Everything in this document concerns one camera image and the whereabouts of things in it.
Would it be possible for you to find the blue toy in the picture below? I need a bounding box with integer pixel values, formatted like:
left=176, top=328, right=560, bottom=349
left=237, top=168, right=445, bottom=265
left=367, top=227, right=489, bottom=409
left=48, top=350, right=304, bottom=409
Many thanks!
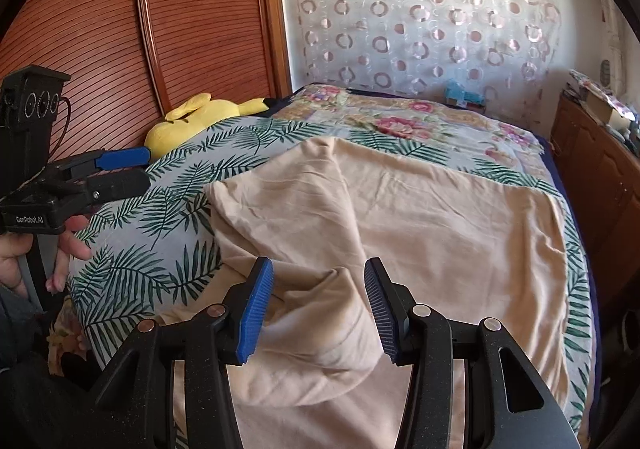
left=445, top=79, right=486, bottom=110

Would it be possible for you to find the leaf patterned bed sheet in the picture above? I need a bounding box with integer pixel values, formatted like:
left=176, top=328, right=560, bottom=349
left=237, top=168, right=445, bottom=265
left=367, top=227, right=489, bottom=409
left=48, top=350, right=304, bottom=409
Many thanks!
left=65, top=121, right=598, bottom=435

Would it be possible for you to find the circle patterned curtain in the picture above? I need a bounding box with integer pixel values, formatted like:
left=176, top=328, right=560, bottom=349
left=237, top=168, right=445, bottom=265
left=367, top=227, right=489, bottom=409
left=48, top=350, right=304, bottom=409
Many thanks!
left=277, top=0, right=563, bottom=102

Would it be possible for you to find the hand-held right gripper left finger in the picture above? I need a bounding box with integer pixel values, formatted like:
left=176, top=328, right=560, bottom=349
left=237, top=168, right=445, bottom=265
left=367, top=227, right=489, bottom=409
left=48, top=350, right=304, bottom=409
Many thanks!
left=92, top=256, right=275, bottom=449

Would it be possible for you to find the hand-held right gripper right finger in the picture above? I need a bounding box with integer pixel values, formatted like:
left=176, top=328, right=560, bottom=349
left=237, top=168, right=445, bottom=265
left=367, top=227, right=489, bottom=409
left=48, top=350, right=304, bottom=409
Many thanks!
left=364, top=257, right=583, bottom=449

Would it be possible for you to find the slatted wooden wardrobe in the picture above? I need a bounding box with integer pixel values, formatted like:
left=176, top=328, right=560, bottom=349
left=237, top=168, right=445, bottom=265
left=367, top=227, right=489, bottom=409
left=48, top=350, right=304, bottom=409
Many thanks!
left=0, top=0, right=293, bottom=164

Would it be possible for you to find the yellow plush toy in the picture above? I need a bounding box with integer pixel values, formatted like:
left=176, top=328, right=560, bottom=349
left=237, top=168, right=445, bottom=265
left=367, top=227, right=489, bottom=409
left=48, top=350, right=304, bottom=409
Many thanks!
left=145, top=93, right=273, bottom=162

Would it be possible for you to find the wooden cabinet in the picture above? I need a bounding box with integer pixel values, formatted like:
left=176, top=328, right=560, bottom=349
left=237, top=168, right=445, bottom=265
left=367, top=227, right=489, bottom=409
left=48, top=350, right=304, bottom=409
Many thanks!
left=550, top=94, right=640, bottom=310

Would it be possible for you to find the brown cardboard box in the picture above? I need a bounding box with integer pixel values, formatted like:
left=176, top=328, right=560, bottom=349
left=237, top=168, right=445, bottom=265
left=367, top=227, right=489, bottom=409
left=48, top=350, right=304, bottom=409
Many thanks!
left=582, top=91, right=623, bottom=126

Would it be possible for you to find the person's dark clothing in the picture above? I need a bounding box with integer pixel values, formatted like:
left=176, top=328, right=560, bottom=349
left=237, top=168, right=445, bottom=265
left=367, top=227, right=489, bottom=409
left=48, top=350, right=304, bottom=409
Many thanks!
left=0, top=279, right=116, bottom=449

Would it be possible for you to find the black cable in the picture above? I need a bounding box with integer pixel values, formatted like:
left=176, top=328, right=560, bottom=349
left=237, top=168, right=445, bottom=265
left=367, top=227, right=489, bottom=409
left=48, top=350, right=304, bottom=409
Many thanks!
left=50, top=96, right=72, bottom=164

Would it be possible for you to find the person's left hand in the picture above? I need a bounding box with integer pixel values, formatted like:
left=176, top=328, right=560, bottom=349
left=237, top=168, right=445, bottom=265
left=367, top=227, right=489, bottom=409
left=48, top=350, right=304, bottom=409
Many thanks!
left=0, top=216, right=93, bottom=300

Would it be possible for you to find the beige printed t-shirt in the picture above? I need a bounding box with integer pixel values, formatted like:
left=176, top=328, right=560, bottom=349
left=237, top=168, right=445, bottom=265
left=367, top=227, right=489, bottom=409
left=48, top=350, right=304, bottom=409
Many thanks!
left=206, top=135, right=573, bottom=449

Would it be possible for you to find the floral blanket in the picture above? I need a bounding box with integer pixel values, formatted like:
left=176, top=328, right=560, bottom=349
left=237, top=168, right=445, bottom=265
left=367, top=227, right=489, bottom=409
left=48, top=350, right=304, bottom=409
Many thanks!
left=270, top=83, right=546, bottom=170

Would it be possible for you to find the dark blue bed sheet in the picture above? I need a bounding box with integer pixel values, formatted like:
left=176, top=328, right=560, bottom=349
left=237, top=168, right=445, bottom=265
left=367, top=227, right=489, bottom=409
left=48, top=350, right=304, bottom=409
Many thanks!
left=537, top=139, right=601, bottom=380

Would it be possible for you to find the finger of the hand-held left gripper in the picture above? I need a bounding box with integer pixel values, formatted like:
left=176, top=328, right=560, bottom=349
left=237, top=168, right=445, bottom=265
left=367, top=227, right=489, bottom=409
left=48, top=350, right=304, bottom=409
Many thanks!
left=47, top=147, right=152, bottom=180
left=65, top=169, right=152, bottom=204

